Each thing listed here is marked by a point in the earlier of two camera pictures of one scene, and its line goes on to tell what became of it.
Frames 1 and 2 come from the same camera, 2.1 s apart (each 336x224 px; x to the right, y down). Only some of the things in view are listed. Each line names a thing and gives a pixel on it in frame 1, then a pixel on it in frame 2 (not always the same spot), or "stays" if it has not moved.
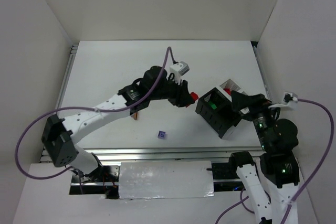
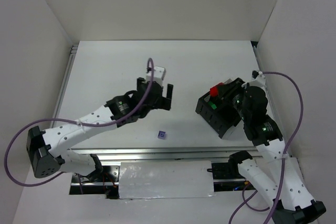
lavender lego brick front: [161, 134] stays
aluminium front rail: [218, 154] stays
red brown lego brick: [194, 96] -> [214, 91]
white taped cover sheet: [166, 179] stays
